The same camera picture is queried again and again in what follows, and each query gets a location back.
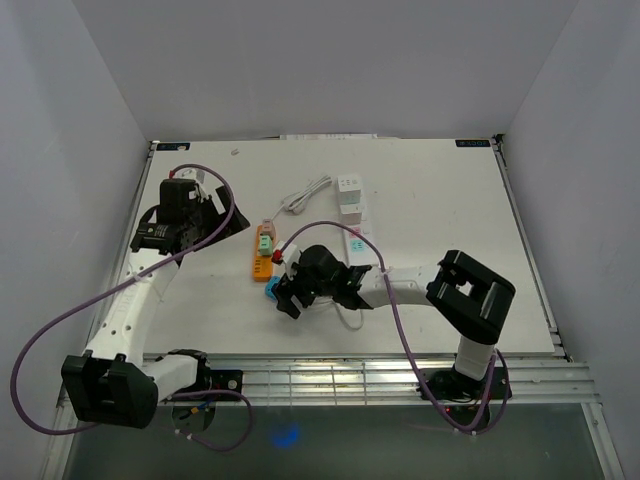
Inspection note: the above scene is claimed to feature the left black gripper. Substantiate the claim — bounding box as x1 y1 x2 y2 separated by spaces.
185 186 249 251

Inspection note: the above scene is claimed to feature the blue plug adapter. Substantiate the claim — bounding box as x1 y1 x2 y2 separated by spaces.
264 275 281 302

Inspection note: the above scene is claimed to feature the pink plug adapter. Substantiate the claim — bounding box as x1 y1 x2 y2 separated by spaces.
260 218 276 240

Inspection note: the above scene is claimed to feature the green plug adapter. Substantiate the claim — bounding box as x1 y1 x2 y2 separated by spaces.
257 234 274 257

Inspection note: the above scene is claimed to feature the white pastel power strip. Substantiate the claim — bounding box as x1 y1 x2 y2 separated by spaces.
342 220 379 267

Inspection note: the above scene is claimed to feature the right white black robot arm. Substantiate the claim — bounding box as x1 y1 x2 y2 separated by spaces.
272 245 516 397

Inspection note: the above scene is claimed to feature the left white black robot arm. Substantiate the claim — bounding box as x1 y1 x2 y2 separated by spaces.
61 168 250 428

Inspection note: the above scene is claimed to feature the orange power adapter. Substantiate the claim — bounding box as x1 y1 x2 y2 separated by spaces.
251 226 273 283

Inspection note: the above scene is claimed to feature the left blue corner label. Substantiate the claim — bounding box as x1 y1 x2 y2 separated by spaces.
156 142 191 151

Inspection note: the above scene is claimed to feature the blue corner label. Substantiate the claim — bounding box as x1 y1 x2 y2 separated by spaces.
156 142 191 151
455 139 491 148

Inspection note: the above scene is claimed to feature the white usb charger block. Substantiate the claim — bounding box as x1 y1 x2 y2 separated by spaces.
339 203 366 226

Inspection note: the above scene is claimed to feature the white cube socket adapter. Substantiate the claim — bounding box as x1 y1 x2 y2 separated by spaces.
336 174 363 206

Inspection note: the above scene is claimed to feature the right blue corner label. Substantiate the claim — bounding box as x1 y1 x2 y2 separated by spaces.
455 139 491 148

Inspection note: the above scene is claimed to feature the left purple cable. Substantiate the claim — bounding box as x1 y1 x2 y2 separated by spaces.
9 163 254 454

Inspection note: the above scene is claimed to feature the purple cable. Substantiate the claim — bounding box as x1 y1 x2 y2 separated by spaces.
9 163 254 454
279 220 512 436

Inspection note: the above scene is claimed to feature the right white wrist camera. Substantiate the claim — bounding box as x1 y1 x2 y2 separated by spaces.
271 241 301 271

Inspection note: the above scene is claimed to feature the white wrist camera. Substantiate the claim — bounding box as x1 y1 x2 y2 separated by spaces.
169 168 208 196
271 241 301 271

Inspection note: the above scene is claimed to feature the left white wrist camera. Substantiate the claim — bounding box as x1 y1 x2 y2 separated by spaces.
169 168 208 196

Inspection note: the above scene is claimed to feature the bundled white cable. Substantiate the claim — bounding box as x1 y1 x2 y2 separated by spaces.
269 174 333 226

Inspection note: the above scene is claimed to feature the power strip white cord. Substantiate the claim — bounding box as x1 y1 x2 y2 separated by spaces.
329 299 366 331

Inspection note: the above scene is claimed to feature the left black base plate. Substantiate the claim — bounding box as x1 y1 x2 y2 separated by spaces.
206 370 244 402

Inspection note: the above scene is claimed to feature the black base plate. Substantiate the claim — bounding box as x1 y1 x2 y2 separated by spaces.
420 367 512 402
206 370 244 402

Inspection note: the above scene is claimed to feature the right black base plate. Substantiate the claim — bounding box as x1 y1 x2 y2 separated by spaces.
420 367 512 402

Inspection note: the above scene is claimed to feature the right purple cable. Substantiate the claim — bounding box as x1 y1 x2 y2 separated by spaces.
279 220 512 436

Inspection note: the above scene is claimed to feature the aluminium front rail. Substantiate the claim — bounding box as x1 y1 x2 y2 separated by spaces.
54 352 601 409

